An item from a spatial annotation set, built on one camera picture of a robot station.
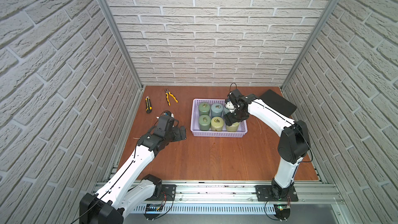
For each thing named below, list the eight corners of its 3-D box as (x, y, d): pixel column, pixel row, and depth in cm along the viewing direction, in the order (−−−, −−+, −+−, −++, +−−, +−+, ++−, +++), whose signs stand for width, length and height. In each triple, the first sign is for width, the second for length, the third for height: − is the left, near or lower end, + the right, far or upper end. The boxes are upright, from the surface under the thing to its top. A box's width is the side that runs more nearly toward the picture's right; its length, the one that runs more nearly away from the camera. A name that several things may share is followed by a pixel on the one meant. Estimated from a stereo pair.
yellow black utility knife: (146, 113, 106) (145, 112, 104) (145, 98, 115) (145, 96, 113) (152, 112, 106) (151, 110, 105) (151, 97, 115) (150, 95, 114)
